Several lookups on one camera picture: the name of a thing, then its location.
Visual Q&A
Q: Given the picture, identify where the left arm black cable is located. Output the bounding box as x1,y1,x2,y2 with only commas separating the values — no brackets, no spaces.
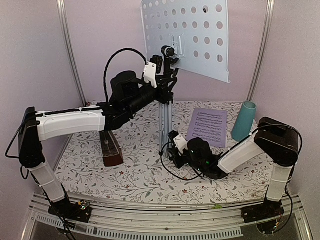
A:
103,48,148,101

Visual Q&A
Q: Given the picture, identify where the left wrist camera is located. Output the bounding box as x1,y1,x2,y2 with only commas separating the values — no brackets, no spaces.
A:
143,55,163,89

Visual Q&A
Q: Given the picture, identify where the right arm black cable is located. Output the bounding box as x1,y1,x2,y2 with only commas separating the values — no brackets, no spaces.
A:
159,139,226,181

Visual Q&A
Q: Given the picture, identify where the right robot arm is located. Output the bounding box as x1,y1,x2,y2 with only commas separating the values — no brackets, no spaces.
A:
168,117,303,218

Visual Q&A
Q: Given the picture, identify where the right aluminium frame post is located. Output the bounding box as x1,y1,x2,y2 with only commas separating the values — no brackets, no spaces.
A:
246,0,275,101

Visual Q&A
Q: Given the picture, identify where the light blue music stand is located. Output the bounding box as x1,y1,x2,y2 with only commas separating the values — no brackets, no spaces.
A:
139,0,232,156

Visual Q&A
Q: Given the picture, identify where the left aluminium frame post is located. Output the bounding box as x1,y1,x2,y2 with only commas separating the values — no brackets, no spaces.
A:
56,0,87,106

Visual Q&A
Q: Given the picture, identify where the brown wooden metronome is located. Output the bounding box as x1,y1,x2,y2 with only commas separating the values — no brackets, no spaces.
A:
99,131,124,167

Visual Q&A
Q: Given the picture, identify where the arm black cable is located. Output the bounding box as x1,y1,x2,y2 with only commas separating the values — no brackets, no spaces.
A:
159,139,226,181
103,48,148,101

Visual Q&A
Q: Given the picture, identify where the teal cup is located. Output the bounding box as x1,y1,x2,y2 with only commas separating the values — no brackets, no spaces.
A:
231,101,257,142

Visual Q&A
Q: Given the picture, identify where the aluminium base frame rail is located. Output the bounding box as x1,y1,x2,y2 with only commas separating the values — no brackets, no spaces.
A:
21,193,315,240

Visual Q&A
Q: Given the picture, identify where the aluminium frame post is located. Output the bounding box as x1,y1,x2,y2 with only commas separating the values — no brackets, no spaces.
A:
246,0,275,101
56,0,87,106

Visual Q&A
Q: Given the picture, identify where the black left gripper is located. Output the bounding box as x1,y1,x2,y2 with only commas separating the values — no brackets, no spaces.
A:
126,75,178,116

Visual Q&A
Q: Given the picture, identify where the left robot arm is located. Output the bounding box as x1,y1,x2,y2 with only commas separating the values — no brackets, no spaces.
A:
18,70,178,217

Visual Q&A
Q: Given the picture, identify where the purple sheet music page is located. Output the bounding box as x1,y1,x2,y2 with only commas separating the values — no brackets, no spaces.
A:
186,108,228,148

